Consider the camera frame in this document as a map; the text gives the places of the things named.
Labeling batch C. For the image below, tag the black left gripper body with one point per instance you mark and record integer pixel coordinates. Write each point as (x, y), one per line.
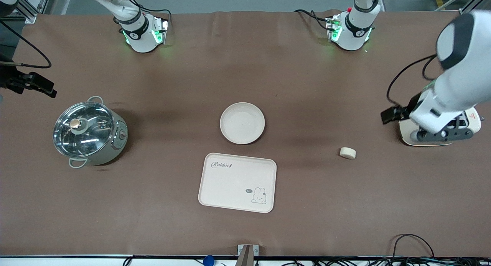
(411, 104)

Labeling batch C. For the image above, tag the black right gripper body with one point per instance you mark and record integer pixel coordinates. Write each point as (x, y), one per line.
(12, 82)

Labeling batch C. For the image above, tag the small pale round bun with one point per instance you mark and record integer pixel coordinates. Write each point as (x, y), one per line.
(347, 153)

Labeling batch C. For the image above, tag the round cream plate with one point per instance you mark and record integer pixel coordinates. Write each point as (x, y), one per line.
(242, 123)

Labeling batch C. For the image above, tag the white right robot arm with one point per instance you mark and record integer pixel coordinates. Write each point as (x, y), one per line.
(140, 32)

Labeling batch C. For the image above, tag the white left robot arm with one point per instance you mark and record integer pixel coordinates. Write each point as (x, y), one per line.
(460, 82)

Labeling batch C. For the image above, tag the cream rabbit print tray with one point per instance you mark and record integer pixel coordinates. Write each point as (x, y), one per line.
(230, 185)

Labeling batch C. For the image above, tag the cream two-slot toaster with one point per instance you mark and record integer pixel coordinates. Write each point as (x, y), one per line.
(406, 138)

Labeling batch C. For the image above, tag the glass pot lid with knob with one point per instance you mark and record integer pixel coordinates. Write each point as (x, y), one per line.
(82, 130)

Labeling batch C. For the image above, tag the brown table cover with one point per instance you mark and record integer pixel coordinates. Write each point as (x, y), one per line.
(307, 86)

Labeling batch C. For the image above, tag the steel electric cooking pot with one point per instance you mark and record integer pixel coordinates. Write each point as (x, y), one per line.
(115, 148)

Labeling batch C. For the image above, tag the small blue round object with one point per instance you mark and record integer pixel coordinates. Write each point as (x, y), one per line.
(208, 260)

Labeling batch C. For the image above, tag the metal table edge bracket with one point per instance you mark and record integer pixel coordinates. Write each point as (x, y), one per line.
(247, 254)

